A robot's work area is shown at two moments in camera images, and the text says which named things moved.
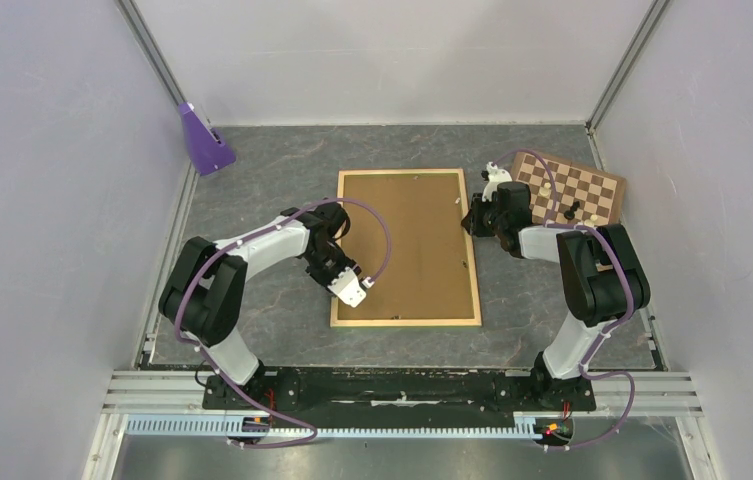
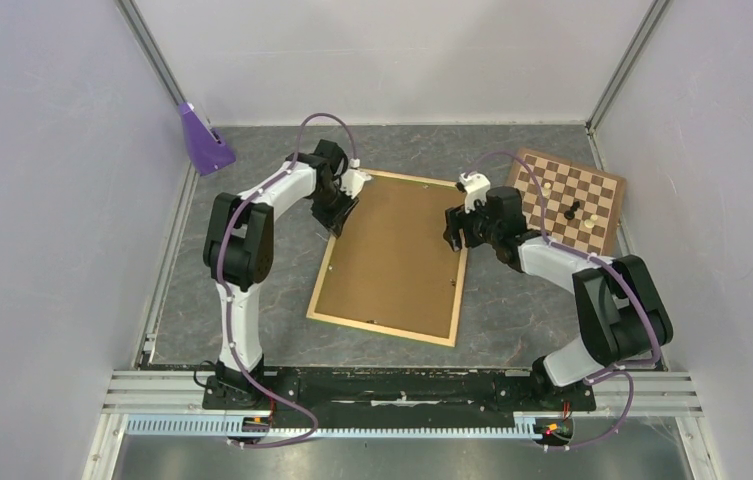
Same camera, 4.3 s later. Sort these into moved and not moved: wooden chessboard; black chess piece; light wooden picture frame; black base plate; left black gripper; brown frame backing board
Moved: light wooden picture frame; left black gripper
Not moved: brown frame backing board; wooden chessboard; black base plate; black chess piece
